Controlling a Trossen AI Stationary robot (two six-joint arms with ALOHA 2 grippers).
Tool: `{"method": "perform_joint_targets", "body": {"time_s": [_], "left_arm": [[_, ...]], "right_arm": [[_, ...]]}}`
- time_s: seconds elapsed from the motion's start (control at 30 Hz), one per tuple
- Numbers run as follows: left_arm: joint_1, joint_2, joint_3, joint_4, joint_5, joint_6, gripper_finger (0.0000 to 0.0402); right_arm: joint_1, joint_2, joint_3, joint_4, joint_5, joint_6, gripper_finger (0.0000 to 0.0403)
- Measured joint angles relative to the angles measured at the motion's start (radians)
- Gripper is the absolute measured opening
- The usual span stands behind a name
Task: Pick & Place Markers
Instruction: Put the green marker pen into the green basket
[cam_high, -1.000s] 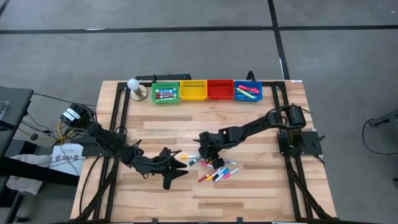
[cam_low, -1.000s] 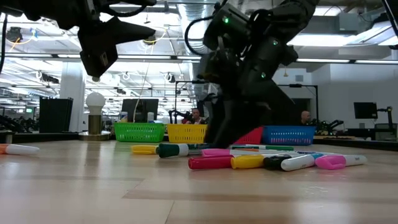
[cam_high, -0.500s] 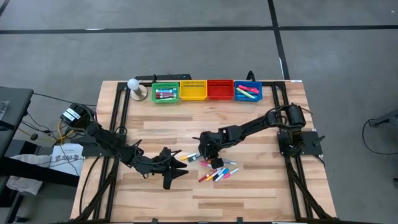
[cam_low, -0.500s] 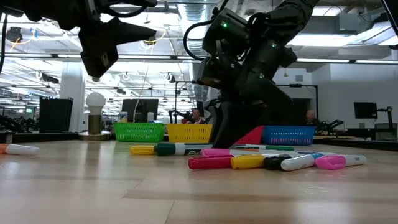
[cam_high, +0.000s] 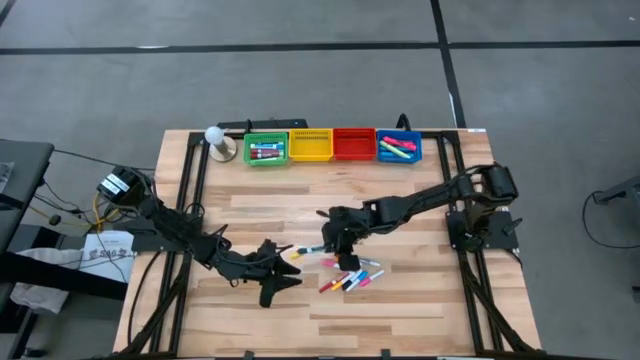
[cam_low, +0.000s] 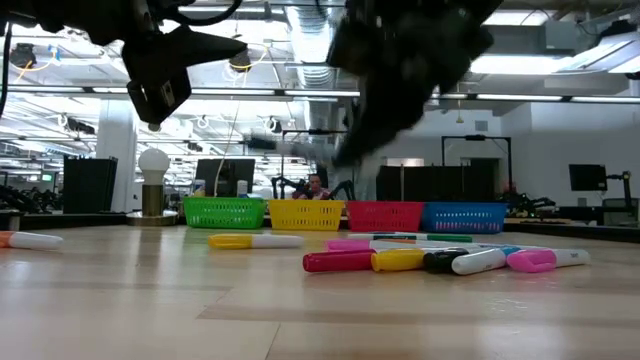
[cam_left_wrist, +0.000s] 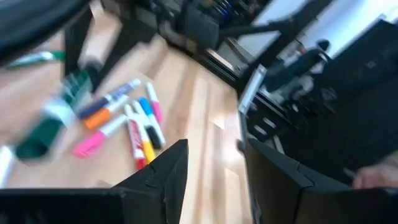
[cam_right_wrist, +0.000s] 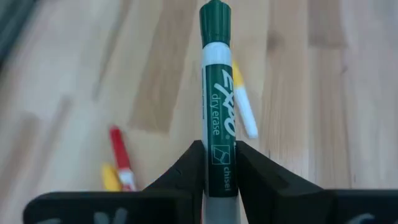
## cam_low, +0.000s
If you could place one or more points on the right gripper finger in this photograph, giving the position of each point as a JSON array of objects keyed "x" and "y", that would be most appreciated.
[
  {"x": 385, "y": 125},
  {"x": 356, "y": 115}
]

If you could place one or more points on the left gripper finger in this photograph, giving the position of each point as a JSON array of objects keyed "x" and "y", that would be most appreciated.
[{"x": 210, "y": 47}]

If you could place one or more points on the green cap small marker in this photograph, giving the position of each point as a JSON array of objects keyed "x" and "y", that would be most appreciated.
[{"x": 450, "y": 238}]

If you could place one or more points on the red cap small marker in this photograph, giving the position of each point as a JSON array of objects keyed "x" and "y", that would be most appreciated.
[{"x": 337, "y": 261}]

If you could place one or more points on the orange cap small marker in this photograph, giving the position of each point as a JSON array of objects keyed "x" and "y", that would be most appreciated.
[{"x": 35, "y": 241}]

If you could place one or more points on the black background robot arm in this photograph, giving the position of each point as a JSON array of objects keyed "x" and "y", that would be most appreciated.
[
  {"x": 280, "y": 182},
  {"x": 525, "y": 202}
]

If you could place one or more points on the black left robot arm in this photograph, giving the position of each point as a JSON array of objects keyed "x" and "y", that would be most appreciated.
[{"x": 60, "y": 15}]

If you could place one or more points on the ceiling light strip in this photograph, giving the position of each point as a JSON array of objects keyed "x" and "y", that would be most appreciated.
[{"x": 250, "y": 92}]

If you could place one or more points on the person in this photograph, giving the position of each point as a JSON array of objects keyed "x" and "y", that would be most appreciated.
[{"x": 314, "y": 186}]

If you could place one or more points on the white bulb brass lamp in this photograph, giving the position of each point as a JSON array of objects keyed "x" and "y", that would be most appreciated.
[{"x": 153, "y": 165}]

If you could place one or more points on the red plastic basket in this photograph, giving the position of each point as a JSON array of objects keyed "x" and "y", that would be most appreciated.
[{"x": 385, "y": 215}]

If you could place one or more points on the yellow plastic basket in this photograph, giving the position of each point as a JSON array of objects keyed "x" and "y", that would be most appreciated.
[{"x": 305, "y": 215}]

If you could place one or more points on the white bottle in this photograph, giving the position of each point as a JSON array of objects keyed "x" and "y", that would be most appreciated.
[
  {"x": 242, "y": 188},
  {"x": 199, "y": 189}
]

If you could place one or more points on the blue plastic basket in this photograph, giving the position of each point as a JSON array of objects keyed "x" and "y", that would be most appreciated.
[{"x": 465, "y": 217}]

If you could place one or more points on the black partition panel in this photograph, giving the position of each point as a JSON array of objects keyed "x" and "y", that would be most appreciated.
[{"x": 90, "y": 185}]

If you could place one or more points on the black computer monitor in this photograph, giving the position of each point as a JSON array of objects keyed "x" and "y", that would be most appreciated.
[{"x": 235, "y": 175}]

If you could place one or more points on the pink cap small marker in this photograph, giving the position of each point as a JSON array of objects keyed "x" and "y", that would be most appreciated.
[
  {"x": 347, "y": 245},
  {"x": 530, "y": 260}
]

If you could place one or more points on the yellow cap small marker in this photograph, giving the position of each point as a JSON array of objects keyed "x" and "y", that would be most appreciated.
[
  {"x": 397, "y": 260},
  {"x": 230, "y": 241}
]

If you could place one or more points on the green plastic basket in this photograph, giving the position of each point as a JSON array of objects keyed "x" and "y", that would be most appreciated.
[{"x": 225, "y": 212}]

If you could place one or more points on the black ceiling camera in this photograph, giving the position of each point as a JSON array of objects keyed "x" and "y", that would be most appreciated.
[
  {"x": 240, "y": 61},
  {"x": 22, "y": 54}
]

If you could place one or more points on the black metal stand frame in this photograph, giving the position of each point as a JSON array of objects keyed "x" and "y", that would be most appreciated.
[
  {"x": 475, "y": 137},
  {"x": 310, "y": 132}
]

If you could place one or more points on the black partition wall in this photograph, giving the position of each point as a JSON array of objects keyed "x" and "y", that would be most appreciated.
[{"x": 400, "y": 182}]

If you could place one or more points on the silver ventilation duct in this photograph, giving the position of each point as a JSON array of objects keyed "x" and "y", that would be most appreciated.
[{"x": 315, "y": 35}]

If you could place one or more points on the black aluminium table frame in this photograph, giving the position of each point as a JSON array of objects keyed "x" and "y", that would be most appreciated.
[
  {"x": 75, "y": 221},
  {"x": 575, "y": 231}
]

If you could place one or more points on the black wall monitor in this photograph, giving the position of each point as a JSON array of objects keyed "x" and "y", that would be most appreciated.
[{"x": 587, "y": 177}]

